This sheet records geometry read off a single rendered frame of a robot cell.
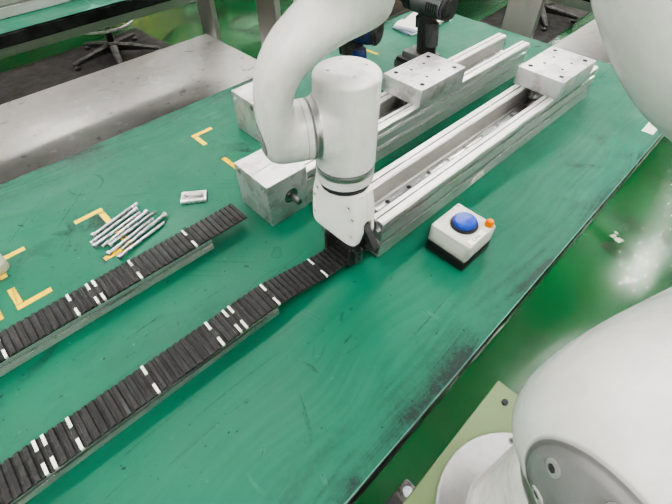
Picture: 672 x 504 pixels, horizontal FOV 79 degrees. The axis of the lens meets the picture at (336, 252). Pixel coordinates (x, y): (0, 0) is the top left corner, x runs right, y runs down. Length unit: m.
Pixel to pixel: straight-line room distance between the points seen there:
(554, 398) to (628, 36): 0.14
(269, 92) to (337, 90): 0.08
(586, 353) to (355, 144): 0.40
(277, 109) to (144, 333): 0.41
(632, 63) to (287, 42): 0.33
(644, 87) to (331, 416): 0.50
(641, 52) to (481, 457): 0.46
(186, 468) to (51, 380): 0.25
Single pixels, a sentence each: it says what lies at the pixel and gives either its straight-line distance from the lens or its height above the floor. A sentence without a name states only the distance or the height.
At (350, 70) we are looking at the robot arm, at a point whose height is 1.12.
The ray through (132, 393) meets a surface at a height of 0.81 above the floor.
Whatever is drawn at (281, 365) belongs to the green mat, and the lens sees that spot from 0.62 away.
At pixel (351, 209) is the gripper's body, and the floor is 0.93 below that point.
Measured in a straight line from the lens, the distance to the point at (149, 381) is 0.62.
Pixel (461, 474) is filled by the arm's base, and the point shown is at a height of 0.82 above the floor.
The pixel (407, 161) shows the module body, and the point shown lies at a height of 0.86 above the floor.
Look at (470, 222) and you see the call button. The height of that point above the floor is 0.85.
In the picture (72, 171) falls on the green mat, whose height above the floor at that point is 0.78.
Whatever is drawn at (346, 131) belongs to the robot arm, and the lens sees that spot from 0.52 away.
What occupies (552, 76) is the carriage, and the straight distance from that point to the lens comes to 1.10.
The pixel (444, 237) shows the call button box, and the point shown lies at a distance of 0.72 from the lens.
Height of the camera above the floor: 1.34
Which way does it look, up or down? 49 degrees down
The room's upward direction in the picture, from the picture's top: straight up
